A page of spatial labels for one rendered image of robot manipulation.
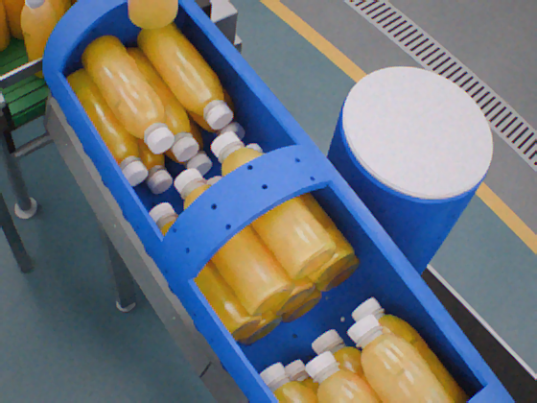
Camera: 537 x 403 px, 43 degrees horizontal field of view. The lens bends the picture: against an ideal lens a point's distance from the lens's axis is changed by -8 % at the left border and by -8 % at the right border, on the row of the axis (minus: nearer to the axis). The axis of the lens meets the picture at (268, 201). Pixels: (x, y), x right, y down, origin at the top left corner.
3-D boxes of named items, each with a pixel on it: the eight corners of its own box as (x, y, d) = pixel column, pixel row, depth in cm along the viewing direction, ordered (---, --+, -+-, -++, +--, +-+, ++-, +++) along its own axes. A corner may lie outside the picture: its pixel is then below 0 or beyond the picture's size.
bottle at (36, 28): (45, 47, 141) (34, -21, 123) (71, 60, 139) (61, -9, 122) (23, 71, 137) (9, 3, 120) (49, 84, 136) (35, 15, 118)
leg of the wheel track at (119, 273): (122, 316, 208) (99, 213, 154) (112, 299, 210) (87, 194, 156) (138, 306, 210) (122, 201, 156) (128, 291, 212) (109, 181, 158)
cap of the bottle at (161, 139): (174, 127, 106) (179, 134, 105) (160, 145, 108) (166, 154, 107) (154, 127, 103) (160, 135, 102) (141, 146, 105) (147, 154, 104)
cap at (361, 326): (355, 344, 91) (347, 334, 91) (380, 326, 91) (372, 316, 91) (354, 341, 87) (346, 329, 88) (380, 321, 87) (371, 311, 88)
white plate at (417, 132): (472, 223, 114) (469, 225, 115) (506, 106, 127) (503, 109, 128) (318, 153, 117) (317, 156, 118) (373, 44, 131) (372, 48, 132)
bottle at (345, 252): (323, 286, 104) (245, 180, 111) (362, 252, 102) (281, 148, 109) (305, 284, 97) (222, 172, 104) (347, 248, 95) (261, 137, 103)
